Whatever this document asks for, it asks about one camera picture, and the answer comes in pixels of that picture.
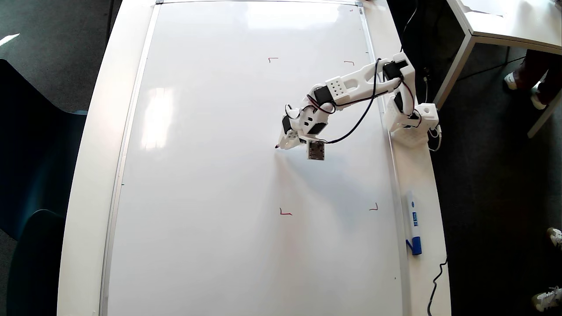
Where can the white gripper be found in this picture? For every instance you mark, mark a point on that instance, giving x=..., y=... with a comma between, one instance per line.
x=288, y=141

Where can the white five-joint robot arm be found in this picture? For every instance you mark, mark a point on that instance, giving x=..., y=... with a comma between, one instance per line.
x=351, y=83

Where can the blue and white whiteboard marker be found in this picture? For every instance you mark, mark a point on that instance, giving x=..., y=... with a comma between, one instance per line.
x=413, y=219

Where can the plain white shoe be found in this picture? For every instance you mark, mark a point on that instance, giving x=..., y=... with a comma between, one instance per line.
x=537, y=102
x=510, y=81

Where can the white side table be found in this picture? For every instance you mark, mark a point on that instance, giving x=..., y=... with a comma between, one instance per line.
x=505, y=22

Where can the dark trouser leg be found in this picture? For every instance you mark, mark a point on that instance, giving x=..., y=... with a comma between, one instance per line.
x=532, y=66
x=552, y=81

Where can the dark blue chair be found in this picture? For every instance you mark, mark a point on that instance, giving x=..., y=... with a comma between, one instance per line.
x=26, y=153

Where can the white striped sneaker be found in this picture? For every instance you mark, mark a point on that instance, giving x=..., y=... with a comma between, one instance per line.
x=548, y=299
x=555, y=237

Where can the black wrist camera board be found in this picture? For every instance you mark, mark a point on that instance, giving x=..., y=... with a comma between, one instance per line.
x=316, y=150

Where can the white whiteboard with aluminium frame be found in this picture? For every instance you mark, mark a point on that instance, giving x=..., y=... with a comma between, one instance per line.
x=219, y=197

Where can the white perforated robot base mount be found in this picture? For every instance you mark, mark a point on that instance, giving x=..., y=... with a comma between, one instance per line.
x=410, y=137

